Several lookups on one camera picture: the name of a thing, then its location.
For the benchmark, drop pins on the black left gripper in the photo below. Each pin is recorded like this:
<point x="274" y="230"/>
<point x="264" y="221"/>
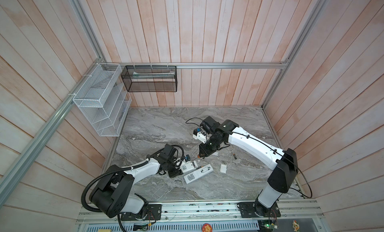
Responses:
<point x="175" y="173"/>

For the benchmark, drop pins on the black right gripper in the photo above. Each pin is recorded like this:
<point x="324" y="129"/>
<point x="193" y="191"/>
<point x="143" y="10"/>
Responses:
<point x="204" y="152"/>

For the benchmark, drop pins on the white air conditioner remote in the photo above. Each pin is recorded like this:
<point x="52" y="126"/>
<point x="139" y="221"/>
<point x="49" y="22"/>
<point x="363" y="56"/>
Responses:
<point x="187" y="167"/>

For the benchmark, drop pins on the white TV remote control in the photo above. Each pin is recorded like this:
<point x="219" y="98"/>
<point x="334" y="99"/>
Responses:
<point x="198" y="174"/>

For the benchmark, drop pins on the white AC remote battery cover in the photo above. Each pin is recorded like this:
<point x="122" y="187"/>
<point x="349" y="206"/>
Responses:
<point x="223" y="168"/>

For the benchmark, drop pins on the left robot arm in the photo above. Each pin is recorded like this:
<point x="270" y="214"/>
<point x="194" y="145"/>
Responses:
<point x="110" y="193"/>

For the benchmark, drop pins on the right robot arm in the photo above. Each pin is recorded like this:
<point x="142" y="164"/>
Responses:
<point x="282" y="163"/>

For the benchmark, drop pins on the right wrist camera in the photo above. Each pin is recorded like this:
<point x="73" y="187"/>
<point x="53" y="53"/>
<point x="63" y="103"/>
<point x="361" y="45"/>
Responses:
<point x="199" y="134"/>

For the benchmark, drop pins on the white wire mesh shelf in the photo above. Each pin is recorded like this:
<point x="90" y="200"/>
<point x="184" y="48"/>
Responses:
<point x="103" y="100"/>

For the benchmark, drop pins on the black wire mesh basket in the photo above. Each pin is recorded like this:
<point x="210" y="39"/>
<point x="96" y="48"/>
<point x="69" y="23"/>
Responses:
<point x="150" y="78"/>

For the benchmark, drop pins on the horizontal aluminium frame rail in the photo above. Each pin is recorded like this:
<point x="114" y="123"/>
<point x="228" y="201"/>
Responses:
<point x="212" y="65"/>

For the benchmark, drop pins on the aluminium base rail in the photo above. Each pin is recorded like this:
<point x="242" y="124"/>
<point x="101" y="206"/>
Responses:
<point x="193" y="211"/>

